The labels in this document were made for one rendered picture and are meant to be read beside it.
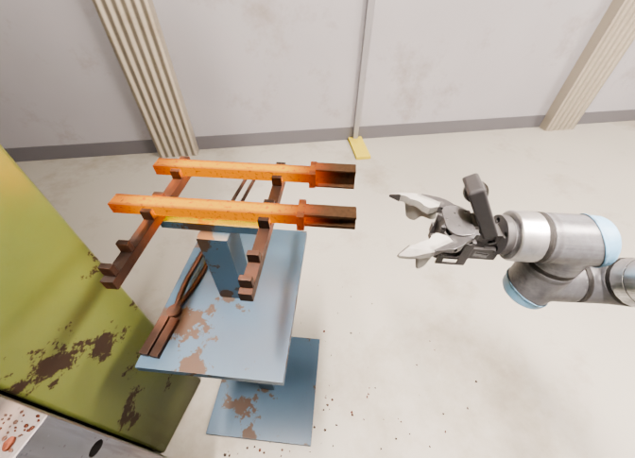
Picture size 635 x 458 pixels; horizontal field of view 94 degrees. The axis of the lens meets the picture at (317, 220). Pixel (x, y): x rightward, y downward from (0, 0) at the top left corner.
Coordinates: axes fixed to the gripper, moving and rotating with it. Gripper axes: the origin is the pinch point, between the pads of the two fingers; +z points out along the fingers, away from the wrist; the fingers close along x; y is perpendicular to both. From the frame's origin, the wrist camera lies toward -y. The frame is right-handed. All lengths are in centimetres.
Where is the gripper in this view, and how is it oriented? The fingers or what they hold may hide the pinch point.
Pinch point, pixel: (392, 219)
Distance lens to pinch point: 53.5
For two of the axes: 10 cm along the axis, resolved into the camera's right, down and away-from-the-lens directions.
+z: -10.0, -0.6, 0.5
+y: -0.1, 7.0, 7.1
